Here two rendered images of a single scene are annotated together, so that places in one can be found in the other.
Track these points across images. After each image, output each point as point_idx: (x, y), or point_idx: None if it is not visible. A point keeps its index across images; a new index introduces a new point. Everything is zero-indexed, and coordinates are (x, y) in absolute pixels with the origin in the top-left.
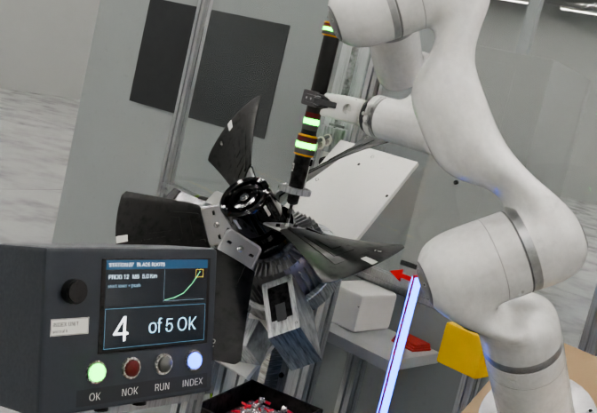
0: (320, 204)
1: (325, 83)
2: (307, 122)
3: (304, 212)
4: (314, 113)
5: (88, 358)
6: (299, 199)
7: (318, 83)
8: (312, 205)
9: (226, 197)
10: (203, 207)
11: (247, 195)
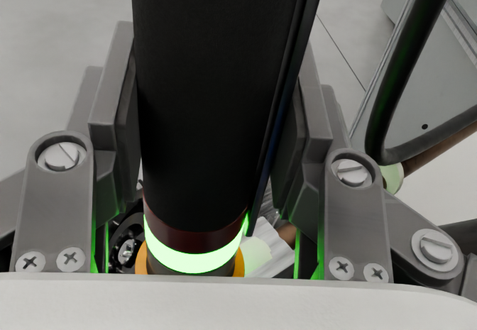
0: (476, 212)
1: (198, 23)
2: (145, 233)
3: (434, 207)
4: (160, 219)
5: None
6: (448, 166)
7: (135, 8)
8: (459, 201)
9: (123, 216)
10: (138, 184)
11: (128, 255)
